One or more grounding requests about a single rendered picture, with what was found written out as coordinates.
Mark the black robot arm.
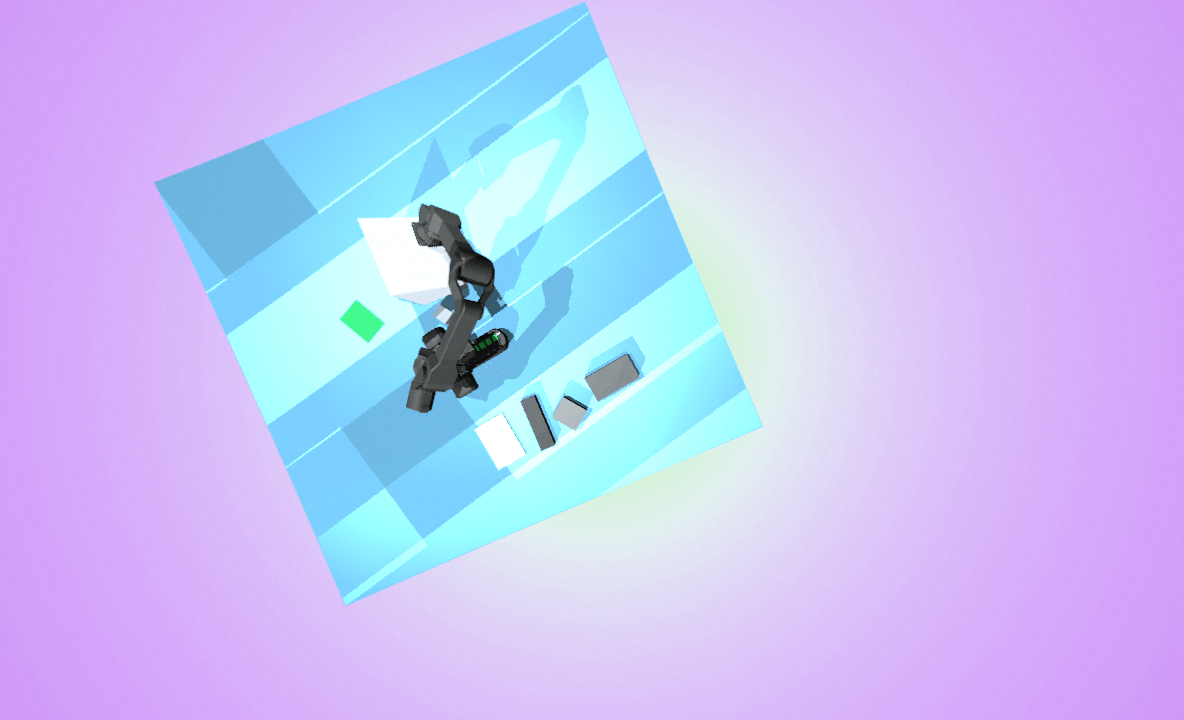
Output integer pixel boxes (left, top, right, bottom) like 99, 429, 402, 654
406, 203, 495, 413

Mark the dark grey controller unit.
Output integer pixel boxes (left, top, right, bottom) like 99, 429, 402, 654
461, 328, 509, 371

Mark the flat green rectangular plate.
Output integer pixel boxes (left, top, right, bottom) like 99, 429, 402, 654
340, 300, 385, 343

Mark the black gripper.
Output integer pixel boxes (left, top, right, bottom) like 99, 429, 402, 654
422, 327, 480, 399

